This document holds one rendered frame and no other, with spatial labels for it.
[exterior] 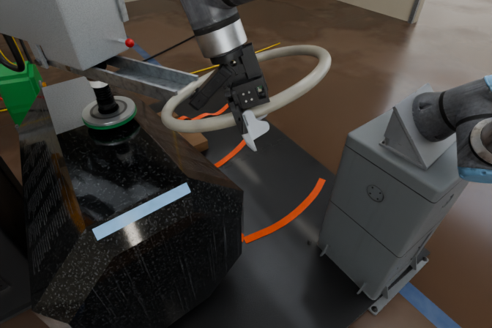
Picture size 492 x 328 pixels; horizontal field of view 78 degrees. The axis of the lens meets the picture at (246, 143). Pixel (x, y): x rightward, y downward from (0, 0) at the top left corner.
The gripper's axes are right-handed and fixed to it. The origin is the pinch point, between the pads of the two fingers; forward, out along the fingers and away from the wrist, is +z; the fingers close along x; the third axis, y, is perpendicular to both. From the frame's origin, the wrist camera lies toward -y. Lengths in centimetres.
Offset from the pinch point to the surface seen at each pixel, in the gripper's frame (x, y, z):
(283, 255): 60, -18, 109
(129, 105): 62, -56, -1
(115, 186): 23, -54, 14
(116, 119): 52, -58, 0
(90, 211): 12, -58, 14
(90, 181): 25, -63, 10
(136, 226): 11, -47, 24
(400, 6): 465, 214, 93
